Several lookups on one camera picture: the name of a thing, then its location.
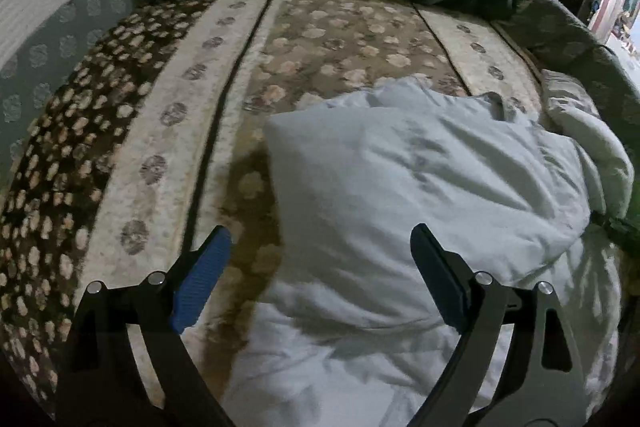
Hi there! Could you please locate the floral patterned blanket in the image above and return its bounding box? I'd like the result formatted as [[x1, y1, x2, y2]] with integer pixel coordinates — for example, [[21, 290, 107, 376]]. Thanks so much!
[[0, 0, 551, 427]]

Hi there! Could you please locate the white padded jacket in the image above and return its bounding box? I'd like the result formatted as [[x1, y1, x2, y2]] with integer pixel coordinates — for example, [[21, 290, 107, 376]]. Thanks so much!
[[222, 74, 636, 427]]

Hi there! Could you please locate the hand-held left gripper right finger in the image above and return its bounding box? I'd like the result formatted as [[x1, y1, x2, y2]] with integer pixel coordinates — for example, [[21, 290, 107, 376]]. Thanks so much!
[[405, 223, 589, 427]]

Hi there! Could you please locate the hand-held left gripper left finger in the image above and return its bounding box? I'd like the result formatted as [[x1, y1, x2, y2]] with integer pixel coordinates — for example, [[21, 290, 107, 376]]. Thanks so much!
[[52, 225, 236, 427]]

